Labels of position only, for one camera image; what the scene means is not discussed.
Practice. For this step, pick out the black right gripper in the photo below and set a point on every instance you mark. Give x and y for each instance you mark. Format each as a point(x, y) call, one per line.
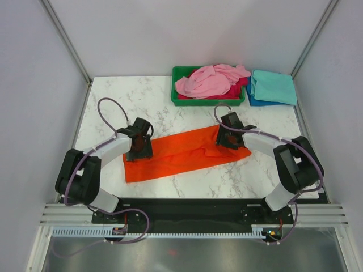
point(220, 139)

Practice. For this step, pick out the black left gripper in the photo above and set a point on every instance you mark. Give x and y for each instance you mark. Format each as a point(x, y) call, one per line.
point(146, 152)

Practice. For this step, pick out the orange t shirt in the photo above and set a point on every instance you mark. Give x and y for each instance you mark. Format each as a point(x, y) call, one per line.
point(182, 152)

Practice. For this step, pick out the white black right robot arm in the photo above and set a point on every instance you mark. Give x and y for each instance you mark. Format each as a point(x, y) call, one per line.
point(298, 167)

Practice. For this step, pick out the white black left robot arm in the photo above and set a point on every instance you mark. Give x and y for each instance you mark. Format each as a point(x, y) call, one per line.
point(79, 178)

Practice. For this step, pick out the blue folded t shirt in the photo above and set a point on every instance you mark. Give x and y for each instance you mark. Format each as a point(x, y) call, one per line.
point(258, 103)

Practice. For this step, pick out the pink t shirt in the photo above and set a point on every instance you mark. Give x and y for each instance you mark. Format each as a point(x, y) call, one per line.
point(232, 73)

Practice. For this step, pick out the teal folded t shirt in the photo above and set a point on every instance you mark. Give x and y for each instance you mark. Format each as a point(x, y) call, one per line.
point(273, 87)

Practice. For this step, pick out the green plastic bin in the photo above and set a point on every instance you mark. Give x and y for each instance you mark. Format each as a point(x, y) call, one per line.
point(180, 71)

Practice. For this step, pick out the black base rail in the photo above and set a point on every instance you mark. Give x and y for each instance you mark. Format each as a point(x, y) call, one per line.
point(206, 214)

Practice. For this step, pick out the white slotted cable duct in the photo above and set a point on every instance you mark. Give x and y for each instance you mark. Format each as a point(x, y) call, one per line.
point(120, 231)

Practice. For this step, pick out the left aluminium frame post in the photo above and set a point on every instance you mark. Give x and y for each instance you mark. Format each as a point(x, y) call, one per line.
point(54, 18)

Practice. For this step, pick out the aluminium frame post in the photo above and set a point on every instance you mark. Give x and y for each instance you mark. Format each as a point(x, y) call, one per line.
point(54, 18)
point(327, 13)

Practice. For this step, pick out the right aluminium frame post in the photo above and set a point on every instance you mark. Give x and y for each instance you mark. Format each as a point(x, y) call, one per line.
point(327, 13)

